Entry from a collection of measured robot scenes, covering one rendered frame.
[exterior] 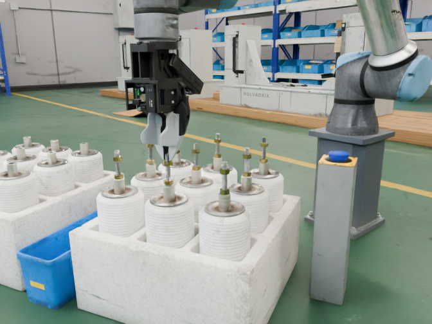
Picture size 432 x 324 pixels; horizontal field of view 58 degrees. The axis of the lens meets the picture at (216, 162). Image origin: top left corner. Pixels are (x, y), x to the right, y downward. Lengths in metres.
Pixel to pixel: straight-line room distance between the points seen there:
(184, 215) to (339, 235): 0.32
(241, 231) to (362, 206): 0.61
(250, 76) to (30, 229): 2.96
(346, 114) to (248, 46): 2.61
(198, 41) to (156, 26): 3.62
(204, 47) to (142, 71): 3.67
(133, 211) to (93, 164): 0.38
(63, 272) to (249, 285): 0.43
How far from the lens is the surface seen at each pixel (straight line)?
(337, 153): 0.82
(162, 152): 0.74
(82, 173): 1.16
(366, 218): 1.28
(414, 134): 2.62
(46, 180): 1.08
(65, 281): 0.93
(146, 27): 0.67
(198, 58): 4.28
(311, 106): 3.06
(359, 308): 0.93
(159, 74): 0.68
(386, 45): 1.06
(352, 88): 1.17
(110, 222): 0.81
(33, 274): 0.94
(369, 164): 1.21
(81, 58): 7.51
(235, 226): 0.68
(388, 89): 1.10
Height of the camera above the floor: 0.52
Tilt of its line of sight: 15 degrees down
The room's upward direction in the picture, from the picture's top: straight up
